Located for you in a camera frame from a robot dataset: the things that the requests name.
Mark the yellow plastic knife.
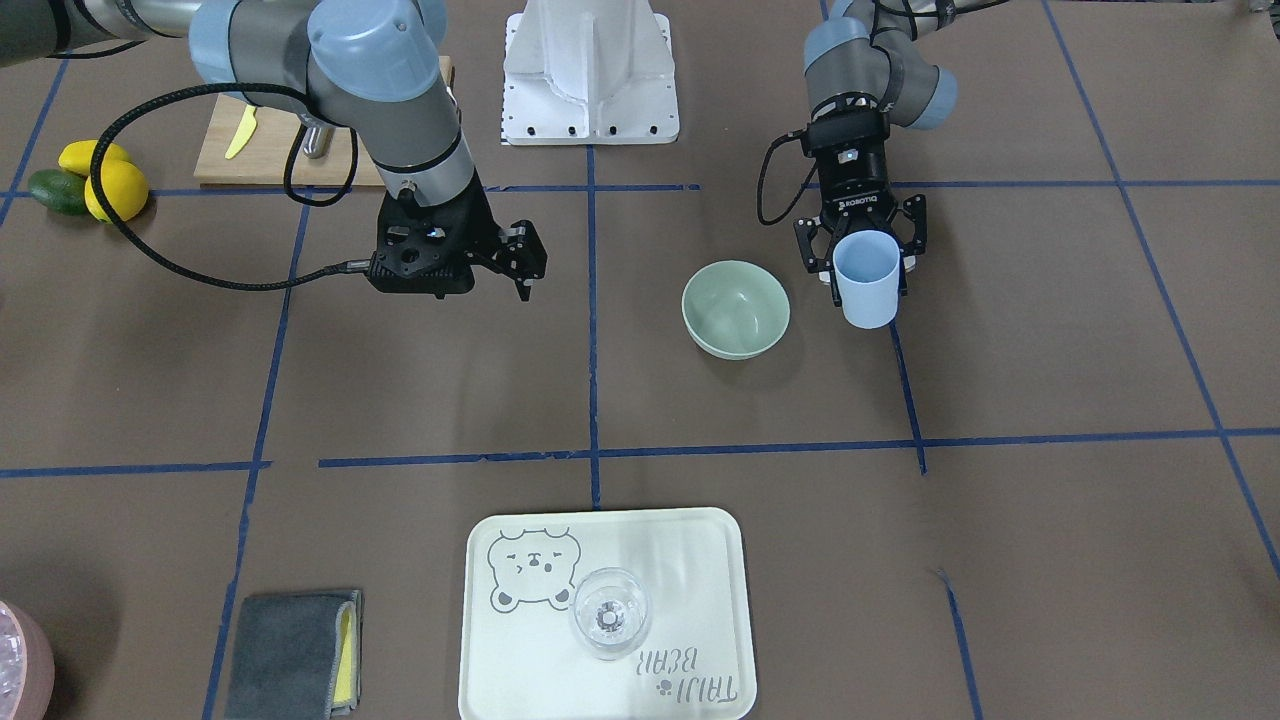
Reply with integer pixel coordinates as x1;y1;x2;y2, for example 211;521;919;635
223;105;259;161

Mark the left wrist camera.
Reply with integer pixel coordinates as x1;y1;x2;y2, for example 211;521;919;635
801;108;890;158

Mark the green bowl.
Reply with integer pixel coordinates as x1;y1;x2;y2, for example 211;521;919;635
680;260;791;361

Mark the wooden cutting board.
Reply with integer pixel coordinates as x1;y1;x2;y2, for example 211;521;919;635
195;55;454;188

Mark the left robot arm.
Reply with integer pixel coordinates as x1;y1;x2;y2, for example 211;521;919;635
788;1;993;287

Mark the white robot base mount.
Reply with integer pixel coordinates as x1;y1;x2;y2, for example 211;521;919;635
500;1;681;146

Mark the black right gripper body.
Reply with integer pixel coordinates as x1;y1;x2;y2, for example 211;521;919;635
367;173;499;299

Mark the green avocado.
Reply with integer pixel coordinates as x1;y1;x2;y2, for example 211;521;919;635
27;169;90;217

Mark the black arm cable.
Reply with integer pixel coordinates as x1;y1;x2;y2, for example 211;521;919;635
90;85;376;292
756;0;906;227

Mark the light blue plastic cup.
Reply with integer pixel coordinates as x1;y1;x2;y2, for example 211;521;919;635
832;231;902;329

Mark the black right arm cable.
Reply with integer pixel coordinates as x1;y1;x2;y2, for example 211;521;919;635
90;85;376;292

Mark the yellow lemon back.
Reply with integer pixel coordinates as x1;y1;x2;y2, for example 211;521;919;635
58;138;132;178

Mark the clear wine glass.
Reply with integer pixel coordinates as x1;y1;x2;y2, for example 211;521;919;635
571;568;652;661

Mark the cream bear tray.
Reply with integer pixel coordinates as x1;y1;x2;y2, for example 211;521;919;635
458;507;758;719

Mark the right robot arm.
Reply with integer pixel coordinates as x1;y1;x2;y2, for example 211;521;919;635
3;1;547;301

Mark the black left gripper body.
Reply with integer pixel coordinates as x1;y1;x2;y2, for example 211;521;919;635
820;149;897;241

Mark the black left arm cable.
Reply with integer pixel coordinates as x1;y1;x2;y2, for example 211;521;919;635
756;0;906;227

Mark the yellow lemon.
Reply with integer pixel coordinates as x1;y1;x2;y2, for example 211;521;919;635
83;159;150;223
58;138;132;178

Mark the pink bowl of ice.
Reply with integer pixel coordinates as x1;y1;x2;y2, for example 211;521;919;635
1;601;56;719

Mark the steel muddler black cap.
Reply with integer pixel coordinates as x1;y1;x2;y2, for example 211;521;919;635
300;120;335;160

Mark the grey folded cloth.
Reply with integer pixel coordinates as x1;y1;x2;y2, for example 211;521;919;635
224;588;364;719

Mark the yellow lemon front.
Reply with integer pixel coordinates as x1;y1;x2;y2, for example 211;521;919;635
83;159;150;223

